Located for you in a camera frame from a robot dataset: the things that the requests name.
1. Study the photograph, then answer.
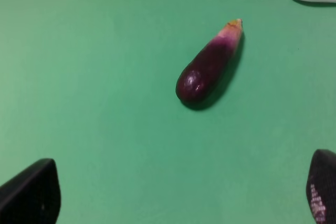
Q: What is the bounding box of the purple eggplant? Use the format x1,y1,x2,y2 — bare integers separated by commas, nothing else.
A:
175,18,243,104

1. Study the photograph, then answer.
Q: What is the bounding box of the green table cloth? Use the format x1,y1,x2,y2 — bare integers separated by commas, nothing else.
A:
1,0,335,223

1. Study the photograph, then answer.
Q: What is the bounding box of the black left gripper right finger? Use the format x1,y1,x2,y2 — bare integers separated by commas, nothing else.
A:
306,149,335,224

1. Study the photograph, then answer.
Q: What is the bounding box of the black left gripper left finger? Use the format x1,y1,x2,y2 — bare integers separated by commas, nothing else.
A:
1,158,61,224

